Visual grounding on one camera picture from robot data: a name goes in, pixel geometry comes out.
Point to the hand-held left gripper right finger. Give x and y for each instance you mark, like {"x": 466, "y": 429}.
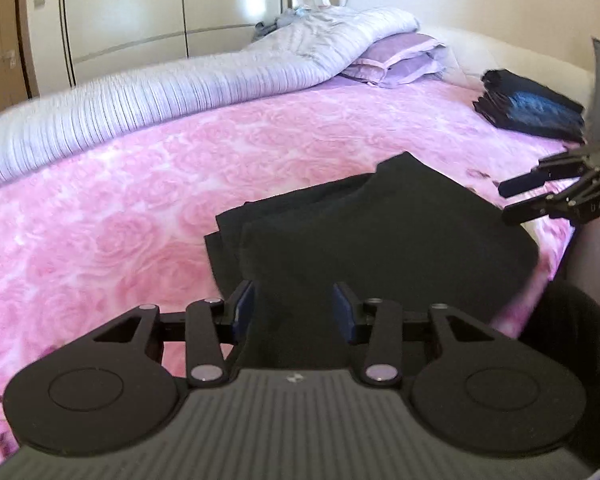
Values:
{"x": 343, "y": 312}

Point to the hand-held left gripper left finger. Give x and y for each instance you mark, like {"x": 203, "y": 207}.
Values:
{"x": 243, "y": 310}

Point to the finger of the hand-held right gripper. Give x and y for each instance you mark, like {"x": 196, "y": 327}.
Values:
{"x": 530, "y": 179}
{"x": 535, "y": 209}

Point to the black garment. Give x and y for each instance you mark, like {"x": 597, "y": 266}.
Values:
{"x": 380, "y": 235}

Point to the stack of folded dark clothes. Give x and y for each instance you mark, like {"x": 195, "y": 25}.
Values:
{"x": 530, "y": 102}

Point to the cream bed headboard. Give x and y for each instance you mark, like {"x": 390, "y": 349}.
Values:
{"x": 485, "y": 50}

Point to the pink rose print blanket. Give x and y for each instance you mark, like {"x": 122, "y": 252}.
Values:
{"x": 130, "y": 210}

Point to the person's dark clothing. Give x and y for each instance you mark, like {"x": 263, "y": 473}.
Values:
{"x": 570, "y": 360}

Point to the purple pillow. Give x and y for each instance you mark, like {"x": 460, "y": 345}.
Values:
{"x": 400, "y": 47}
{"x": 410, "y": 72}

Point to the white striped duvet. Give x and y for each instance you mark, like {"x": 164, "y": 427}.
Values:
{"x": 155, "y": 95}

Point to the grey crumpled cloth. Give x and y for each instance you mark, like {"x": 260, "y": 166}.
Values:
{"x": 285, "y": 20}

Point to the cream wardrobe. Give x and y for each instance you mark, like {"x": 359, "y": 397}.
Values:
{"x": 145, "y": 15}

